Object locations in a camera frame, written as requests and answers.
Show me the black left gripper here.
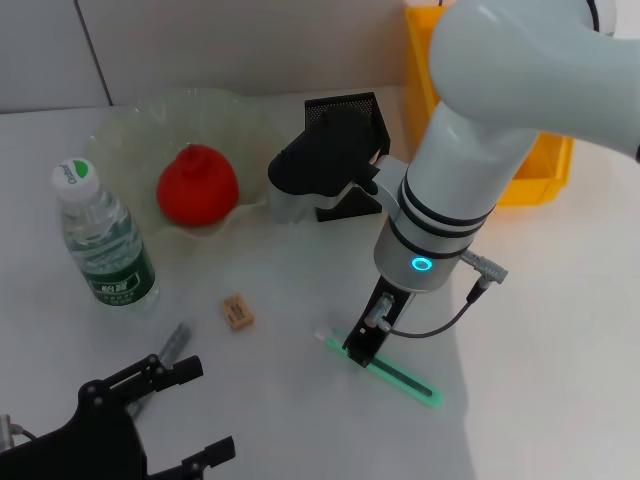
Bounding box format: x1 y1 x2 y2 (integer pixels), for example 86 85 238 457
0 354 236 480

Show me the green glass fruit plate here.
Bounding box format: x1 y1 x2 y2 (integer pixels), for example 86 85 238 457
82 88 289 241

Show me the clear green-label water bottle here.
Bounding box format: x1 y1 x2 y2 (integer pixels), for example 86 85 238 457
50 156 161 314

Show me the red-orange fruit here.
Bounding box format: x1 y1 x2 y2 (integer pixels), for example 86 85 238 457
155 143 240 228

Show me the grey marker pen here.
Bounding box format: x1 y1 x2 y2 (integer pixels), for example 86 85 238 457
127 323 194 416

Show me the left gripper cable with plug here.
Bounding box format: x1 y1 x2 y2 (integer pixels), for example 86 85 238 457
0 413 39 451

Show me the gripper cable with plug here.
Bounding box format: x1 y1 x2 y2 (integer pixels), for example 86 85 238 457
0 413 39 451
367 249 509 336

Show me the green utility knife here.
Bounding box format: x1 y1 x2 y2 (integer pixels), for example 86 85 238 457
313 327 444 409

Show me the small tan eraser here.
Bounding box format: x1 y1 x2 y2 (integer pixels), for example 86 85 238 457
222 295 255 331

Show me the right gripper cable with plug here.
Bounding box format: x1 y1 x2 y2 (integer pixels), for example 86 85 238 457
367 249 509 336

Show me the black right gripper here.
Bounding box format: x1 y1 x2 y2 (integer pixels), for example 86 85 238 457
343 275 416 369

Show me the black mesh pen holder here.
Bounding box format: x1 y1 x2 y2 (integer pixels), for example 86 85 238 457
303 91 391 223

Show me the yellow plastic bin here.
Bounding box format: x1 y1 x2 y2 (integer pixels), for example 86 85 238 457
404 4 575 209

